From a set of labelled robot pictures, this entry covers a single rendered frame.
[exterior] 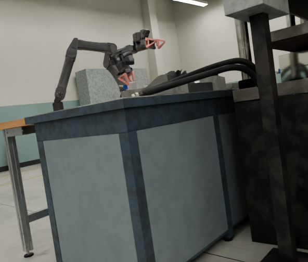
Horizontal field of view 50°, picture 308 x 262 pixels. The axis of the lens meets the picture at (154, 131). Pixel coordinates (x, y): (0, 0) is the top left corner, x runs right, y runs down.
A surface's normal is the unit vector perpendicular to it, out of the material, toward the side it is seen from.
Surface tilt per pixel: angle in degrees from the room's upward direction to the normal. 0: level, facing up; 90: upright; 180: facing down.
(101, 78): 90
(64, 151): 90
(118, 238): 90
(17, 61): 90
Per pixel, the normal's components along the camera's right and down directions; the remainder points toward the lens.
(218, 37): -0.69, 0.14
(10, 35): 0.71, -0.07
